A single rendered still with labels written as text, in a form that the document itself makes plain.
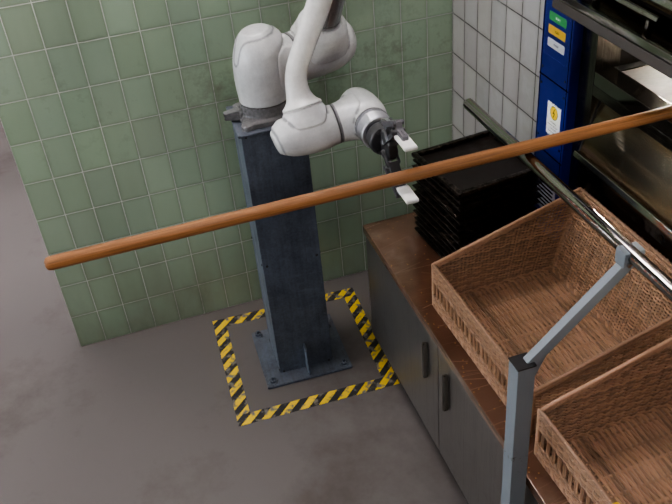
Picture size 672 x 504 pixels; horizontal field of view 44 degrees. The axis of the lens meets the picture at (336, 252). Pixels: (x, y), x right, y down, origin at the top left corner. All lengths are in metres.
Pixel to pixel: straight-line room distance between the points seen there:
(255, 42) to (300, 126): 0.48
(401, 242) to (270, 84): 0.66
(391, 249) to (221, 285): 0.94
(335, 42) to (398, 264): 0.70
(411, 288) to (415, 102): 0.95
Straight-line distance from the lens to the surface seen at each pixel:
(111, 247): 1.77
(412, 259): 2.62
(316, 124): 2.05
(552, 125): 2.55
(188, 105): 2.96
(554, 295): 2.49
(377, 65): 3.10
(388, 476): 2.75
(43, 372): 3.40
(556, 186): 1.87
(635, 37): 1.94
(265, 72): 2.47
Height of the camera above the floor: 2.15
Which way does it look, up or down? 36 degrees down
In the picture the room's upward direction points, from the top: 6 degrees counter-clockwise
